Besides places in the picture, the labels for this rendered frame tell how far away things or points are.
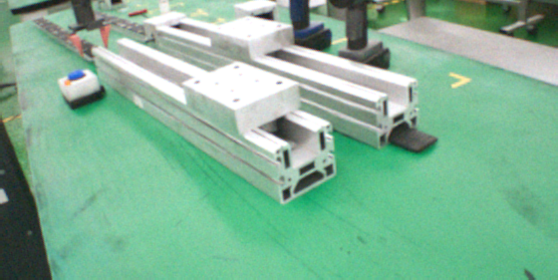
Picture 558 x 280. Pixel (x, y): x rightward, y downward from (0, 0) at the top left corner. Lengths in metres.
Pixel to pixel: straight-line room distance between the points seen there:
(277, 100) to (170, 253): 0.26
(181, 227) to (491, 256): 0.39
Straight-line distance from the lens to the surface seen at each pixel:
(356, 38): 1.00
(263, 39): 0.98
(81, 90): 1.18
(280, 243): 0.61
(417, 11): 3.55
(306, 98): 0.87
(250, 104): 0.67
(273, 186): 0.67
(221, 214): 0.68
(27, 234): 1.58
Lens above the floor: 1.17
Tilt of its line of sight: 26 degrees down
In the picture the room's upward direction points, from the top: 8 degrees counter-clockwise
